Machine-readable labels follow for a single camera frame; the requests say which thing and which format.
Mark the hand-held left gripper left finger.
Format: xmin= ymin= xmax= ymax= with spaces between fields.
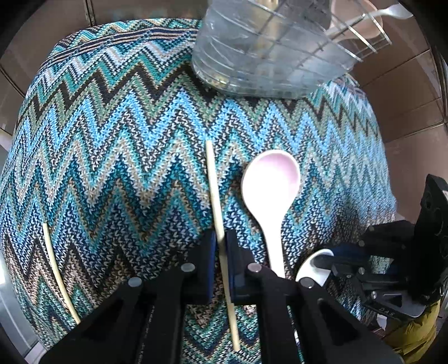
xmin=41 ymin=230 xmax=216 ymax=364

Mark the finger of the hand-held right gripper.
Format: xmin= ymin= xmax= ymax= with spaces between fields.
xmin=316 ymin=220 xmax=419 ymax=271
xmin=331 ymin=262 xmax=426 ymax=320

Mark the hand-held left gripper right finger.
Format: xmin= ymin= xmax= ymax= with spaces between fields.
xmin=226 ymin=230 xmax=404 ymax=364

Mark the white plastic spoon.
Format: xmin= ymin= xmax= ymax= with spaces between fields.
xmin=241 ymin=150 xmax=301 ymax=281
xmin=327 ymin=4 xmax=414 ymax=39
xmin=296 ymin=248 xmax=335 ymax=283

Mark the clear utensil holder wire rack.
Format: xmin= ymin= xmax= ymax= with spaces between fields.
xmin=191 ymin=0 xmax=393 ymax=99

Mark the zigzag knitted cloth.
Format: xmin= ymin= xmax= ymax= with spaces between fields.
xmin=0 ymin=17 xmax=398 ymax=364

